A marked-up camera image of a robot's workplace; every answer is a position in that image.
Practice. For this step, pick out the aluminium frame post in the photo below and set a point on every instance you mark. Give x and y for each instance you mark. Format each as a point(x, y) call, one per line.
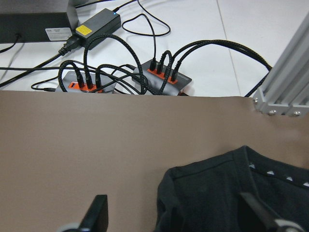
point(285, 90)

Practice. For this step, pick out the black computer monitor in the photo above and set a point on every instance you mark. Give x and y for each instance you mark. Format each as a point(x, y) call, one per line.
point(37, 20)

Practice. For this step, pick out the black power adapter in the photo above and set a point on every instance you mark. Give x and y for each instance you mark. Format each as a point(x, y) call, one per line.
point(104, 22)

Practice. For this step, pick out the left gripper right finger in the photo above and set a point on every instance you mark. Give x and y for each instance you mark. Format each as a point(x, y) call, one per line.
point(255, 217)

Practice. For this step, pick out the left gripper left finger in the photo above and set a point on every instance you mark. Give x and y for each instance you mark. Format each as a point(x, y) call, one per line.
point(96, 218)

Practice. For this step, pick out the black t-shirt with logo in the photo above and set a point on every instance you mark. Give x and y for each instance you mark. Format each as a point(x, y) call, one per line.
point(203, 196)

